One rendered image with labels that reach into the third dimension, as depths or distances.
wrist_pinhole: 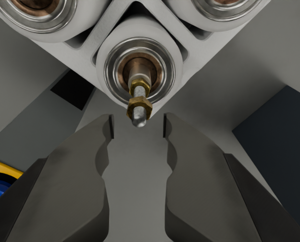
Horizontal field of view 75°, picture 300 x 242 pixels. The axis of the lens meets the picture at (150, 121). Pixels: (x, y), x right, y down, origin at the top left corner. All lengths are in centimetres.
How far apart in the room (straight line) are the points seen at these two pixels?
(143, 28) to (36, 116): 18
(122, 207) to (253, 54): 66
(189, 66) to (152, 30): 10
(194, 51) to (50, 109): 22
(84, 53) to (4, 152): 15
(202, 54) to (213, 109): 28
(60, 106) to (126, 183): 44
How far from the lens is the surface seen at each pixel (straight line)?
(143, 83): 17
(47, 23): 22
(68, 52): 30
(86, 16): 21
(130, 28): 21
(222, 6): 21
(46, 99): 33
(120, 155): 62
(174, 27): 28
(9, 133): 26
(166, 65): 21
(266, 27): 53
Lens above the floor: 45
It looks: 58 degrees down
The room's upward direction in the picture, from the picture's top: 176 degrees clockwise
